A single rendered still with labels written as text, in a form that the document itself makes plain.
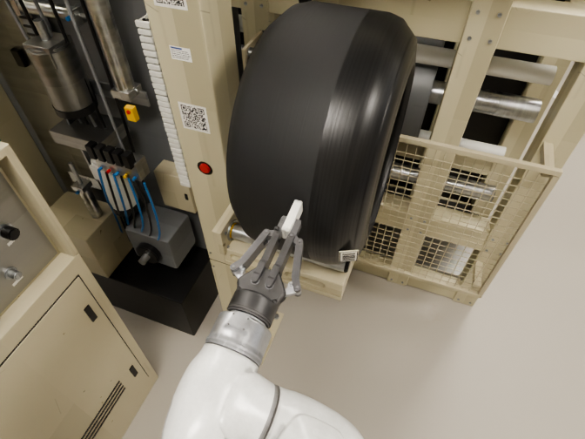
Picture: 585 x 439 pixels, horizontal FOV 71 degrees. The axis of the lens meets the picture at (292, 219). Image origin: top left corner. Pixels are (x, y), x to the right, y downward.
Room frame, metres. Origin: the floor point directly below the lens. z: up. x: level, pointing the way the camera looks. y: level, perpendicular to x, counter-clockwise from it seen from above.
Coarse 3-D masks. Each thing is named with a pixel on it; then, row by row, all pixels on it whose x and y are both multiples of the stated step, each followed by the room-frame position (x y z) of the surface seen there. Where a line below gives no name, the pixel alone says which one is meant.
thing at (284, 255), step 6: (288, 234) 0.46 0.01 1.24; (288, 240) 0.44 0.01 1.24; (288, 246) 0.43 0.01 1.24; (282, 252) 0.42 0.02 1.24; (288, 252) 0.43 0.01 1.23; (282, 258) 0.41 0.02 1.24; (288, 258) 0.43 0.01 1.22; (276, 264) 0.40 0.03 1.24; (282, 264) 0.40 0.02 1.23; (276, 270) 0.39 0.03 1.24; (282, 270) 0.40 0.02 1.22; (270, 276) 0.37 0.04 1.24; (276, 276) 0.38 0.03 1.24; (270, 282) 0.36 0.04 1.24
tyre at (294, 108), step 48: (288, 48) 0.73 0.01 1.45; (336, 48) 0.71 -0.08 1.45; (384, 48) 0.71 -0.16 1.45; (240, 96) 0.69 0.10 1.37; (288, 96) 0.64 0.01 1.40; (336, 96) 0.63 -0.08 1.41; (384, 96) 0.64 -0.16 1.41; (240, 144) 0.61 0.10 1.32; (288, 144) 0.59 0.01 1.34; (336, 144) 0.57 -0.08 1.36; (384, 144) 0.60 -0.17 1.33; (240, 192) 0.58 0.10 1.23; (288, 192) 0.55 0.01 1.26; (336, 192) 0.52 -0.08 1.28; (336, 240) 0.51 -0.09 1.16
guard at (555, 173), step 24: (432, 144) 1.02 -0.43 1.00; (408, 168) 1.05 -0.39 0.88; (528, 168) 0.92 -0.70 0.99; (552, 168) 0.91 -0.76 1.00; (432, 192) 1.01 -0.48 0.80; (480, 192) 0.96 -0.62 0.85; (504, 192) 0.94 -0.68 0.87; (528, 216) 0.90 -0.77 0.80; (432, 240) 0.99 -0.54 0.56; (384, 264) 1.05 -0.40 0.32; (456, 264) 0.95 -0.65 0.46; (456, 288) 0.93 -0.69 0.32; (480, 288) 0.91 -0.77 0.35
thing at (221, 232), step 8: (224, 216) 0.77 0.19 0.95; (232, 216) 0.77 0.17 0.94; (224, 224) 0.74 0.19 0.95; (232, 224) 0.76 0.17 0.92; (216, 232) 0.71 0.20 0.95; (224, 232) 0.72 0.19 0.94; (216, 240) 0.71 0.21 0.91; (224, 240) 0.71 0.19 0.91; (216, 248) 0.71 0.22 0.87; (224, 248) 0.71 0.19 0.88
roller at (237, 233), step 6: (234, 228) 0.74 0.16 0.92; (240, 228) 0.74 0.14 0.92; (234, 234) 0.73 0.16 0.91; (240, 234) 0.73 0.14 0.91; (246, 234) 0.73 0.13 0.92; (240, 240) 0.73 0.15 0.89; (246, 240) 0.72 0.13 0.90; (252, 240) 0.71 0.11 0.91; (318, 264) 0.64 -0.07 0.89; (324, 264) 0.64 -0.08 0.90; (342, 264) 0.63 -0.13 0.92; (348, 264) 0.63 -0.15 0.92; (342, 270) 0.62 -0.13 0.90
